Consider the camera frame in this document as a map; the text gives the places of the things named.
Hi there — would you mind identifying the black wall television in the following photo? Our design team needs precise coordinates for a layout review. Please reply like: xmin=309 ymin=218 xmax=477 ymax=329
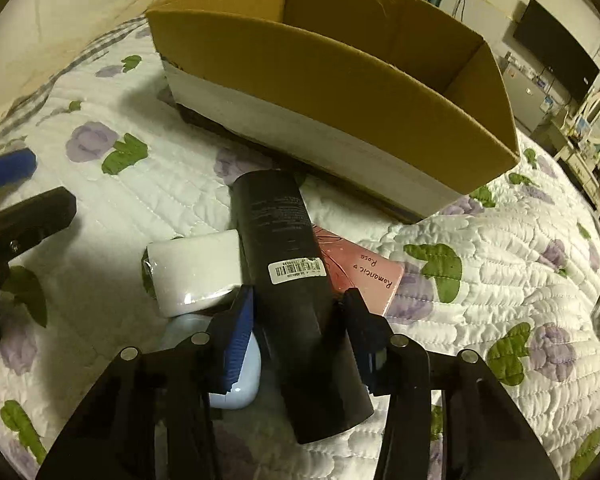
xmin=512 ymin=0 xmax=600 ymax=103

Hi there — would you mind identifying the white cabinet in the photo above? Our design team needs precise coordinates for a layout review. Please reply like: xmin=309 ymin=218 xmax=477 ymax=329
xmin=500 ymin=55 xmax=563 ymax=137

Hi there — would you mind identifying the black cylindrical can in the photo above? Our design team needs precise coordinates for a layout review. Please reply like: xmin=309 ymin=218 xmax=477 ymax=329
xmin=229 ymin=169 xmax=376 ymax=446

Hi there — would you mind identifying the floral quilted blanket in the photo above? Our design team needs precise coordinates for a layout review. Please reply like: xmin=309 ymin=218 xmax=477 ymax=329
xmin=0 ymin=20 xmax=600 ymax=480

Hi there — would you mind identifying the dressing table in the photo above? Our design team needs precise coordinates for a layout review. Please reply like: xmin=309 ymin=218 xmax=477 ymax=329
xmin=555 ymin=130 xmax=600 ymax=211

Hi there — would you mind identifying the white rectangular box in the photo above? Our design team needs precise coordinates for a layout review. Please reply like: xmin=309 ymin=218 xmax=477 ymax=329
xmin=145 ymin=230 xmax=251 ymax=319

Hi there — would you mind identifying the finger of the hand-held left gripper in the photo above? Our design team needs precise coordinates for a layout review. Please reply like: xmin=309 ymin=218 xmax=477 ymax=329
xmin=0 ymin=148 xmax=37 ymax=195
xmin=0 ymin=186 xmax=77 ymax=356

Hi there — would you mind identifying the oval vanity mirror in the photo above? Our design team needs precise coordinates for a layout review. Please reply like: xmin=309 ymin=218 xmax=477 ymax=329
xmin=576 ymin=89 xmax=600 ymax=147

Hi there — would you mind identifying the pink flat box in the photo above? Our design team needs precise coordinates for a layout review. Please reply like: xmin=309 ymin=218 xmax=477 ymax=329
xmin=310 ymin=223 xmax=406 ymax=317

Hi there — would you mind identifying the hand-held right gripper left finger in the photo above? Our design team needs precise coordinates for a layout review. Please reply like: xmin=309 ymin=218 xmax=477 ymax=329
xmin=35 ymin=285 xmax=255 ymax=480

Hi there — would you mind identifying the light blue bottle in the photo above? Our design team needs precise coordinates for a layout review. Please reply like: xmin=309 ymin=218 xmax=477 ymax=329
xmin=166 ymin=313 xmax=262 ymax=410

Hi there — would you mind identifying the cardboard box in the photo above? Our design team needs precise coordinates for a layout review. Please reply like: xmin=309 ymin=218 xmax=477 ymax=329
xmin=145 ymin=0 xmax=522 ymax=225

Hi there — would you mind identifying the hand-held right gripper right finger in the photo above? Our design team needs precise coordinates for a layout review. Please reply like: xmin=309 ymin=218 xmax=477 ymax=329
xmin=341 ymin=287 xmax=561 ymax=480

